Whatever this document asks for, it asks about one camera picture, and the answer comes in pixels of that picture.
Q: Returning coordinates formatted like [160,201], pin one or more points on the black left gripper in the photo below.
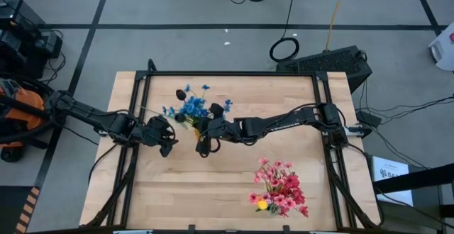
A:
[157,133]

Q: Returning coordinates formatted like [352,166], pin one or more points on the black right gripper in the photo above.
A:
[218,129]

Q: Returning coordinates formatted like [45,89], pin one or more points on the pink artificial flower bunch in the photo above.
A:
[266,173]

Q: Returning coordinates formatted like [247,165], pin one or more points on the yellow artificial tulip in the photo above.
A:
[262,204]

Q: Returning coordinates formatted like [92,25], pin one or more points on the red artificial flower bunch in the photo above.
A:
[292,184]

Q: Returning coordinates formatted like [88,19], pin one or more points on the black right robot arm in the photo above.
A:
[276,122]

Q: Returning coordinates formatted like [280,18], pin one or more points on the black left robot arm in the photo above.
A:
[92,115]

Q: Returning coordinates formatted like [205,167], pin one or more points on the amber glass vase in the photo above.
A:
[197,134]

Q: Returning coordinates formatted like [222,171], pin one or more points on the black computer tower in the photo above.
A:
[326,62]

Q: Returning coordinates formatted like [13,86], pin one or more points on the orange vacuum cleaner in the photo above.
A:
[25,106]

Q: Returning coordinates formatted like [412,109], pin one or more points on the black power adapter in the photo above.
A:
[369,118]

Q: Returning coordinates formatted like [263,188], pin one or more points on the black mat with orange stripes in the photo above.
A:
[10,209]

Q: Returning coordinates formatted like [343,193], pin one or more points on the black electronics box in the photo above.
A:
[21,49]

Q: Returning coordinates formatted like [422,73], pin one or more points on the white printed sign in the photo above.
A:
[390,177]

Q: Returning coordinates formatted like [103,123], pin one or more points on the black equipment case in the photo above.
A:
[21,14]

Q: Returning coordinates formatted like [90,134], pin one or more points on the black beam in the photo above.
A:
[418,179]

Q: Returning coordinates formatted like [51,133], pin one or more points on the white box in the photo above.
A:
[443,49]

